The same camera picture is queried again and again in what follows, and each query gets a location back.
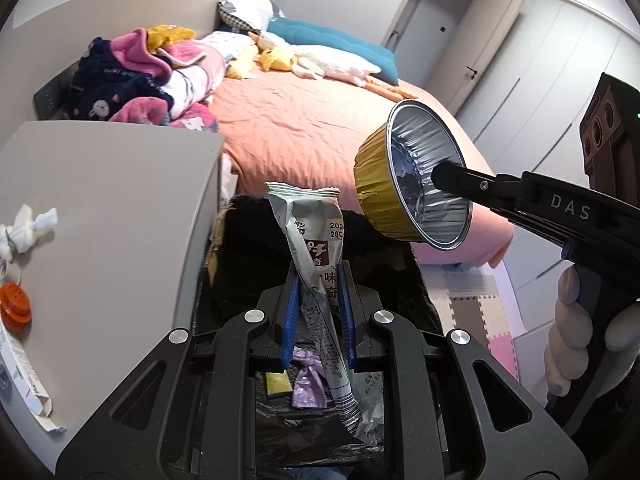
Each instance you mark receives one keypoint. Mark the crumpled white paper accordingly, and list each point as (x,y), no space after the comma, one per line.
(372,420)

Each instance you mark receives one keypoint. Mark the navy pink-lined fleece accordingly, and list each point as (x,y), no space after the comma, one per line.
(105,75)

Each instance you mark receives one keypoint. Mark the purple wrapper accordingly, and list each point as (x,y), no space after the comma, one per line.
(310,385)

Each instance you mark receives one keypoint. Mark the person's right hand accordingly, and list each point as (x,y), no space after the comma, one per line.
(567,330)

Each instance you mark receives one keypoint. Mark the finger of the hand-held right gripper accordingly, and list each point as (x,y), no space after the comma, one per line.
(475,185)

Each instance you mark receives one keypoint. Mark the teal cushion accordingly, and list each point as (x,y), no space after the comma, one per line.
(325,40)

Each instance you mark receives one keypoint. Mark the white tissue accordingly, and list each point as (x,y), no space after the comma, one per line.
(37,222)

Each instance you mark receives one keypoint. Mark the white dotted pillow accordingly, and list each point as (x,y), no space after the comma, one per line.
(225,45)

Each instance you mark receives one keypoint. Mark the bed with orange sheet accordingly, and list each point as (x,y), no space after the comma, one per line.
(300,130)

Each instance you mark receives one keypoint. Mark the orange bottle cap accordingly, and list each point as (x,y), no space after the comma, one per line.
(14,305)

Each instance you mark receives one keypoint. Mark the beige door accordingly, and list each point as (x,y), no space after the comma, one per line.
(475,45)

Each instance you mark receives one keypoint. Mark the yellow dotted cushion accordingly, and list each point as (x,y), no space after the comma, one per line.
(240,67)

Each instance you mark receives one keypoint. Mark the yellow packet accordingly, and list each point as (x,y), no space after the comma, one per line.
(278,385)

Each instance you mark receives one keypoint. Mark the pink cat print blanket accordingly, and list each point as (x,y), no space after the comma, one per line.
(150,112)

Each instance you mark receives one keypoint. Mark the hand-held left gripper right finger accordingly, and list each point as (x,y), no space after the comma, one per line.
(350,320)

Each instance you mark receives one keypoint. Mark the pink white cartoon blanket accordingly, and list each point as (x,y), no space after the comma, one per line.
(195,75)

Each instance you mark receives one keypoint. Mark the foam floor mat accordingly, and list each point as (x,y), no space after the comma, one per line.
(475,310)

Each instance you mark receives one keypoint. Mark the gold foil cup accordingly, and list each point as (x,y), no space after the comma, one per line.
(380,190)

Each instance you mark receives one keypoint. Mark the white goose plush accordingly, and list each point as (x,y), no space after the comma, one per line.
(330,62)

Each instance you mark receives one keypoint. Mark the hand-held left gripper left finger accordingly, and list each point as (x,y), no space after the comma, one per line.
(291,320)

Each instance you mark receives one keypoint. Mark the grey bedside cabinet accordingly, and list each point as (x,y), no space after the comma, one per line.
(110,210)

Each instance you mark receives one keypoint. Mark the white paper carton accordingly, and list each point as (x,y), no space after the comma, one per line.
(20,375)

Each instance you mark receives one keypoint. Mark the black-lined trash bin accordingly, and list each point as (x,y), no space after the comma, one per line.
(240,220)

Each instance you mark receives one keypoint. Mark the yellow duck plush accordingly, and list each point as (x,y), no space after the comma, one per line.
(275,60)

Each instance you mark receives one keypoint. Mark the silver snack wrapper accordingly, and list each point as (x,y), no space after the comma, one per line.
(312,240)

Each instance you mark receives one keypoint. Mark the yellow cloth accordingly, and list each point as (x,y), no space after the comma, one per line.
(167,35)

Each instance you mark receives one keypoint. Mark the dark wall socket panel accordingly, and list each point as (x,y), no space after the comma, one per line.
(50,97)

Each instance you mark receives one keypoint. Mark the checked pillow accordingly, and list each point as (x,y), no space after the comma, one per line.
(250,12)

